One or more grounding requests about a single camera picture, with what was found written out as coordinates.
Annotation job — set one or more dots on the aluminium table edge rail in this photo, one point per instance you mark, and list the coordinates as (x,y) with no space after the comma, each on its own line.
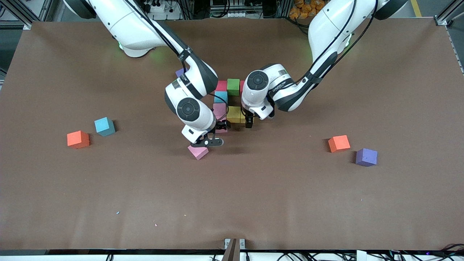
(457,52)

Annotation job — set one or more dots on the red foam cube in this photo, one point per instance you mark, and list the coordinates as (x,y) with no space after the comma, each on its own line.
(241,87)
(222,86)

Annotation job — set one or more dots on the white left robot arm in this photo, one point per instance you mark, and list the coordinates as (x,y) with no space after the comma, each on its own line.
(333,25)

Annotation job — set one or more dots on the aluminium frame strut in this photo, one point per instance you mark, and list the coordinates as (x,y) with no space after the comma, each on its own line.
(16,10)
(449,11)

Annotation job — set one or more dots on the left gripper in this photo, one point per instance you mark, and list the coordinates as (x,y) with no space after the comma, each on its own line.
(249,120)

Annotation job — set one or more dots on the white power strip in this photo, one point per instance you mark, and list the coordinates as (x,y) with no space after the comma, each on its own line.
(157,7)
(233,14)

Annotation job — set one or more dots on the orange foam cube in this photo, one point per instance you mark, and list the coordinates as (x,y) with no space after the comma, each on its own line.
(78,139)
(339,143)

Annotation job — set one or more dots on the brown table cover sheet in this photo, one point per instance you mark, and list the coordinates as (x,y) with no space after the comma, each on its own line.
(232,203)

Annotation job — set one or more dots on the green foam cube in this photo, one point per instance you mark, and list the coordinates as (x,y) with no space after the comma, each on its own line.
(233,87)

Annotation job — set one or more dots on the purple foam cube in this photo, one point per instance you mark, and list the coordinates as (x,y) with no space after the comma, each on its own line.
(366,157)
(179,72)

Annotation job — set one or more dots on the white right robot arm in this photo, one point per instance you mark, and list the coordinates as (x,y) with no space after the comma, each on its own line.
(192,108)

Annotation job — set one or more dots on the yellow foam cube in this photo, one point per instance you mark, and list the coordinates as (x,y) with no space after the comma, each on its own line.
(234,114)
(242,117)

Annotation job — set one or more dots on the metal mount bracket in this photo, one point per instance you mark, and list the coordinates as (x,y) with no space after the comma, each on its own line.
(232,252)

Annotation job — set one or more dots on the orange plastic pile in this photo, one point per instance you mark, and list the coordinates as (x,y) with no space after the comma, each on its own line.
(304,11)

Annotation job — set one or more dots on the light blue foam cube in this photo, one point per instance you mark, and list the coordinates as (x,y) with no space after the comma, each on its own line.
(104,126)
(221,97)

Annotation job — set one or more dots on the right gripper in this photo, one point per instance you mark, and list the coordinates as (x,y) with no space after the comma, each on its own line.
(221,126)

